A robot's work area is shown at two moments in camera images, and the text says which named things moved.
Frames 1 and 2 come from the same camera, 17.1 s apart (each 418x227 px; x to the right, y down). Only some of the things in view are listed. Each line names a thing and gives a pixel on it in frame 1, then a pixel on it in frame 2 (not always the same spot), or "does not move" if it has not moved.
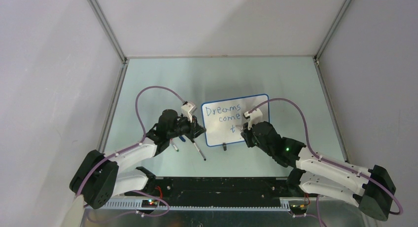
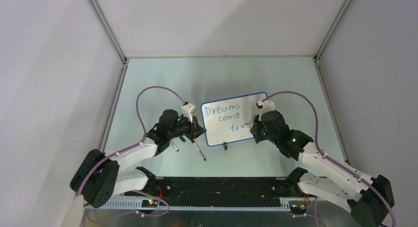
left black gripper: x=195 y=129 does not move
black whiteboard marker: x=198 y=148 does not move
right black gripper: x=246 y=134 -> x=255 y=129
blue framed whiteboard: x=224 y=120 does not move
